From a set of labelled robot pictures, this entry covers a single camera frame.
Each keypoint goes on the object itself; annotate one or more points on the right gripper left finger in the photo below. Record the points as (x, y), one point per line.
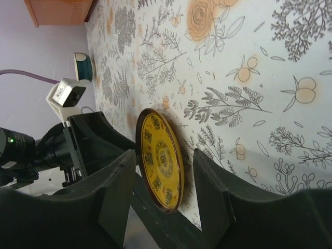
(91, 213)

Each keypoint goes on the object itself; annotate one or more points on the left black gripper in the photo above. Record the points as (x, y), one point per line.
(92, 144)

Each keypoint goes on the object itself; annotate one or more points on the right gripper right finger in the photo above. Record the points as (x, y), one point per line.
(237, 214)

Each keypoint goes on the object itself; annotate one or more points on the yellow brown patterned plate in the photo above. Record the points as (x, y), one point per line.
(160, 160)

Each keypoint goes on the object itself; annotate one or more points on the orange plastic bin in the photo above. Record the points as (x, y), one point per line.
(58, 12)

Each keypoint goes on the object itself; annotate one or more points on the white dark-rimmed bowl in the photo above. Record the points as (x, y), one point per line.
(84, 68)

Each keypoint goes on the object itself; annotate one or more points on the floral patterned table mat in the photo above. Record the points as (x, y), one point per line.
(247, 82)

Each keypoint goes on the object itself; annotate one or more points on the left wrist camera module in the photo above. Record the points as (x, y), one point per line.
(64, 97)

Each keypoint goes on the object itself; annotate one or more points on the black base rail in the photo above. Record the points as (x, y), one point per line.
(168, 230)

